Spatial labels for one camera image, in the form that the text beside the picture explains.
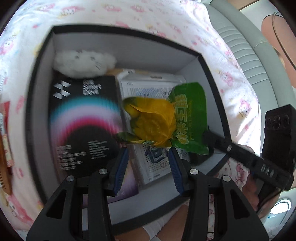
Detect pink cartoon blanket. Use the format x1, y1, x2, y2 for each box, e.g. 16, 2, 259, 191
1, 1, 262, 240

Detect white fluffy plush toy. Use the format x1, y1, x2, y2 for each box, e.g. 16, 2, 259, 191
53, 50, 117, 79

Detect grey padded headboard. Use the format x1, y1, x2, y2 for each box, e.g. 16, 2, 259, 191
203, 0, 296, 110

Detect brown wooden comb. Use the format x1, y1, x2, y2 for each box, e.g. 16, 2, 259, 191
0, 136, 12, 195

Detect person's right hand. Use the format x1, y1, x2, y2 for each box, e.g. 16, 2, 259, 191
242, 175, 259, 211

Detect small black picture frame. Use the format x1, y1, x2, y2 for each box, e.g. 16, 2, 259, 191
189, 153, 213, 166

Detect cartoon diamond painting kit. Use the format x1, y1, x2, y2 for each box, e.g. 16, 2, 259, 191
118, 71, 190, 185

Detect green snack packet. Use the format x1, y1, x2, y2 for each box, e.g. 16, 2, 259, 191
169, 82, 209, 155

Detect black cardboard storage box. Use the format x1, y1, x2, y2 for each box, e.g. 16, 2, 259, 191
25, 25, 230, 240

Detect person's leg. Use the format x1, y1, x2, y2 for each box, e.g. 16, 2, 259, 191
115, 204, 188, 240

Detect yellow snack packet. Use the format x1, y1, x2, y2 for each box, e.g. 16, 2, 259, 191
117, 97, 176, 148

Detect black Smart Devil box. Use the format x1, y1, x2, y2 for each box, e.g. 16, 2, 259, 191
48, 74, 139, 204

